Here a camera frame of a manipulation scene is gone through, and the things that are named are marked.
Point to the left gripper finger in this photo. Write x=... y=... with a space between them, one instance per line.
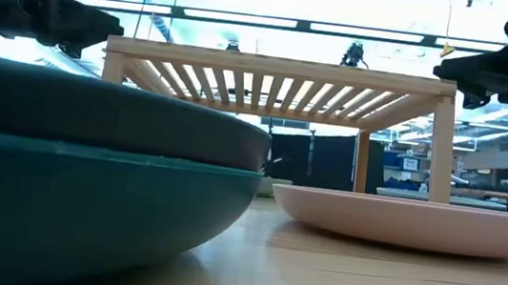
x=81 y=15
x=76 y=43

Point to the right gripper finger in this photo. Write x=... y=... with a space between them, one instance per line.
x=478 y=67
x=476 y=97

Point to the dark grey plate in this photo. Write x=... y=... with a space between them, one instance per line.
x=94 y=115

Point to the light blue plate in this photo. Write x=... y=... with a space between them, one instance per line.
x=472 y=202

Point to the pink plate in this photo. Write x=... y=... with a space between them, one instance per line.
x=417 y=223

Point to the teal green plate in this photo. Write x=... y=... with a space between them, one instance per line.
x=83 y=209

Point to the wooden slatted shelf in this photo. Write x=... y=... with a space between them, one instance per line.
x=282 y=66

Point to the yellow hanging tag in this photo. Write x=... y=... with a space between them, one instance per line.
x=446 y=51

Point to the white sign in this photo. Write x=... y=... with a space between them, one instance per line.
x=411 y=164

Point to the background wooden table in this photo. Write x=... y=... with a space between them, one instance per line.
x=502 y=195

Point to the black hanging device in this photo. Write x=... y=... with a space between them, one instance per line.
x=353 y=54

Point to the black room partition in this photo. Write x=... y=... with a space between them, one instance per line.
x=328 y=165

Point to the black overhead beam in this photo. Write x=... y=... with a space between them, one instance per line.
x=303 y=25

